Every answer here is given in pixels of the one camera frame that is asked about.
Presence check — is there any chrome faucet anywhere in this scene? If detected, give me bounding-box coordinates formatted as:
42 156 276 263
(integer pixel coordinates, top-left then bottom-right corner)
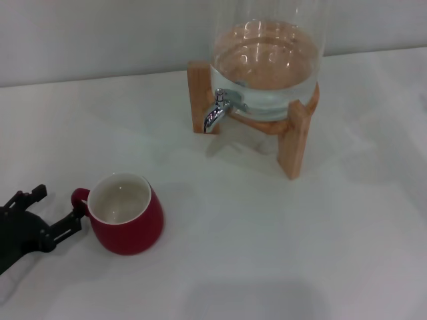
202 87 250 135

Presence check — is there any wooden dispenser stand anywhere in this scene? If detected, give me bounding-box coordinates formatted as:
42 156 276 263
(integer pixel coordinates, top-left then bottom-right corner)
187 60 320 181

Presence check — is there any red ceramic cup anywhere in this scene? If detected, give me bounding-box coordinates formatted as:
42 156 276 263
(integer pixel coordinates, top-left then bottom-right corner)
70 171 165 257

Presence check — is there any glass water dispenser jar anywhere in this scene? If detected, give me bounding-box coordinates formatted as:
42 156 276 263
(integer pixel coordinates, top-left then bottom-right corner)
209 0 330 121

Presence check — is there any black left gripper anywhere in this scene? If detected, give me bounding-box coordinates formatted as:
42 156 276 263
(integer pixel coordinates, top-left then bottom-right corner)
0 184 86 277

